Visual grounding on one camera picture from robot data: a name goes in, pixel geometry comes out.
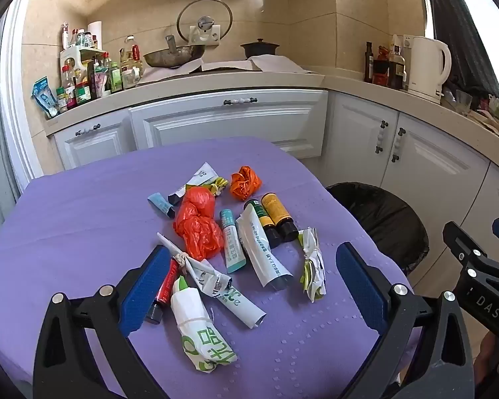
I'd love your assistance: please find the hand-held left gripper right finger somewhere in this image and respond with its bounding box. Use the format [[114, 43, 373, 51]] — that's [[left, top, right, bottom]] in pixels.
[[336, 242, 475, 399]]

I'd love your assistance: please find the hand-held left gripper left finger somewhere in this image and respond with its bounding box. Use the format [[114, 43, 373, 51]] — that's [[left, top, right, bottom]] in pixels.
[[32, 245, 173, 399]]

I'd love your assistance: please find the red tube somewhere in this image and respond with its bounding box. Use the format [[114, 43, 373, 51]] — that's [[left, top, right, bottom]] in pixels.
[[145, 258, 180, 325]]

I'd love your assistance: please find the white green plastic bag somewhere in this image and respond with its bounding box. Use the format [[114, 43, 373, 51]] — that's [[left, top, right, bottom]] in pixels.
[[170, 276, 239, 372]]

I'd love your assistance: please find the knotted white paper wrapper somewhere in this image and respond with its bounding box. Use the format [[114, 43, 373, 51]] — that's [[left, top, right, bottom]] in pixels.
[[157, 233, 234, 300]]

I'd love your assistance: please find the white green wrapper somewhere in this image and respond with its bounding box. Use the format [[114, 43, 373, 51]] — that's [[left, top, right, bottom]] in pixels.
[[297, 227, 327, 303]]

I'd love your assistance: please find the trash bin with black bag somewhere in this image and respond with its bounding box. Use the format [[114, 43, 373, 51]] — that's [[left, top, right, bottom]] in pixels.
[[325, 182, 430, 277]]

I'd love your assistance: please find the large red plastic bag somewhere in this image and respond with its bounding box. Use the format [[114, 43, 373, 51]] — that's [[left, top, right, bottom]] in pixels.
[[173, 187, 225, 260]]

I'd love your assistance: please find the small blue packet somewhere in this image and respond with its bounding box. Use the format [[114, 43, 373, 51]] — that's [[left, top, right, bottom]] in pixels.
[[147, 192, 176, 217]]

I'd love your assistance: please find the teal tube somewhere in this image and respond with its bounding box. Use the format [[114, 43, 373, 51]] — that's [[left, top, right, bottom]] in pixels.
[[220, 208, 247, 274]]

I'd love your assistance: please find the white tube with green print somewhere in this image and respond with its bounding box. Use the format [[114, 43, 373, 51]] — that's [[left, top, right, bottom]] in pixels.
[[214, 285, 267, 330]]

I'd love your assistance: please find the large white tube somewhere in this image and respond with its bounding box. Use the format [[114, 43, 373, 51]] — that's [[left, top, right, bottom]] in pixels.
[[236, 208, 294, 292]]

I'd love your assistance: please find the dark bottle with yellow label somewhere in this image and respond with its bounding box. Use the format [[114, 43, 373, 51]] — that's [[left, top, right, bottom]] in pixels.
[[260, 192, 299, 242]]

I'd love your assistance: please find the white tube with dark print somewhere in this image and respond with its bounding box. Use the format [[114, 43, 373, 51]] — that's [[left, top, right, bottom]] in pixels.
[[167, 162, 219, 206]]

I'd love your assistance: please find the dark bottle with green label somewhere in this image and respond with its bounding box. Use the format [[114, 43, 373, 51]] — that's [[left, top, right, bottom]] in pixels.
[[243, 199, 283, 247]]

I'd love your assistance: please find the knotted yellow wrapper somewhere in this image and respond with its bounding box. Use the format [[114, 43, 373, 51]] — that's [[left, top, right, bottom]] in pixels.
[[202, 177, 229, 196]]

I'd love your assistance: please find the small orange plastic bag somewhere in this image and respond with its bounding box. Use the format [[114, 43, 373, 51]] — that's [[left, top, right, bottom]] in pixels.
[[230, 166, 262, 201]]

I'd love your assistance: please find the purple tablecloth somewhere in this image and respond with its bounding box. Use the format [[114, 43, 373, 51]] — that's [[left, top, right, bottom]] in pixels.
[[0, 135, 425, 399]]

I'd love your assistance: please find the pile of food packets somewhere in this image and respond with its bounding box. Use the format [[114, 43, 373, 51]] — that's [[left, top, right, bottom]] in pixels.
[[474, 95, 499, 146]]

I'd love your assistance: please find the small white cabinet door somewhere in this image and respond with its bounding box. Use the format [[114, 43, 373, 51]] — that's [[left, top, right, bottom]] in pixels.
[[54, 110, 127, 171]]

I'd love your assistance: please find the white electric kettle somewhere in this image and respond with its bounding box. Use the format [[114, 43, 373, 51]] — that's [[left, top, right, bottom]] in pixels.
[[405, 37, 452, 104]]

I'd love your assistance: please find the wide white drawer front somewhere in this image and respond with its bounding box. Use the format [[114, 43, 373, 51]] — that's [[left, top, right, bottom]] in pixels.
[[129, 90, 329, 159]]

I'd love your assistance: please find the clear bottle with dark sauce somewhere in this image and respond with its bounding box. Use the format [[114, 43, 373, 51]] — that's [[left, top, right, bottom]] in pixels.
[[389, 35, 406, 90]]

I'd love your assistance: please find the bottle with red label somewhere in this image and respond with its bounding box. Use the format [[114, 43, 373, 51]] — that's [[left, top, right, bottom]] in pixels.
[[373, 46, 391, 87]]

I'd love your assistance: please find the slim dark glass bottle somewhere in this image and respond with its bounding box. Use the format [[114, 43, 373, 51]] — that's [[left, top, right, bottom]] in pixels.
[[364, 42, 375, 84]]

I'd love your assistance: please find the dark curtain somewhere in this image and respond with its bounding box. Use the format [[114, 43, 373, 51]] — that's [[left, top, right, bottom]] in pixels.
[[422, 0, 499, 100]]

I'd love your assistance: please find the cluster of condiment bottles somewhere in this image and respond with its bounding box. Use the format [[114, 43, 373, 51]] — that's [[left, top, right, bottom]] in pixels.
[[56, 23, 146, 111]]

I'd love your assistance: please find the blue packet on countertop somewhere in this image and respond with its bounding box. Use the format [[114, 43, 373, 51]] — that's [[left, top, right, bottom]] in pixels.
[[32, 77, 61, 118]]

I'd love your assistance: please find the beige kitchen countertop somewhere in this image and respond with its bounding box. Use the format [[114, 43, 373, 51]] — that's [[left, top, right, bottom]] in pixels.
[[45, 70, 499, 165]]

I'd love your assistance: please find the metal wok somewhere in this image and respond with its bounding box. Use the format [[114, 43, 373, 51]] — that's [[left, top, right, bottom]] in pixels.
[[143, 34, 206, 68]]

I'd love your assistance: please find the white stove cover cloth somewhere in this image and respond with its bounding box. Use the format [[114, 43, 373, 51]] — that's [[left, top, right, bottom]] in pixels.
[[139, 55, 325, 84]]

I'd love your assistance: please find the white spice rack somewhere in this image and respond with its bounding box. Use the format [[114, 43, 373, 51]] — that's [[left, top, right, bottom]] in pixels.
[[59, 48, 109, 92]]

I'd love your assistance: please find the black pot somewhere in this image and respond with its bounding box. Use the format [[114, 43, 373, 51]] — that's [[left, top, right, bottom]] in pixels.
[[240, 39, 280, 60]]

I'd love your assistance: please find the paper towel roll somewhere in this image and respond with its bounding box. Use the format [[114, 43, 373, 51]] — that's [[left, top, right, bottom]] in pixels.
[[87, 21, 103, 51]]

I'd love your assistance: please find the glass pot lid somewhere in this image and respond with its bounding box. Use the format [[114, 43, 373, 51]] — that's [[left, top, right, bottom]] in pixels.
[[177, 0, 234, 44]]

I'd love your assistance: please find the white door frame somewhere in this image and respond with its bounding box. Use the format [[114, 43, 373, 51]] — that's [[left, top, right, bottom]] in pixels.
[[0, 0, 46, 184]]

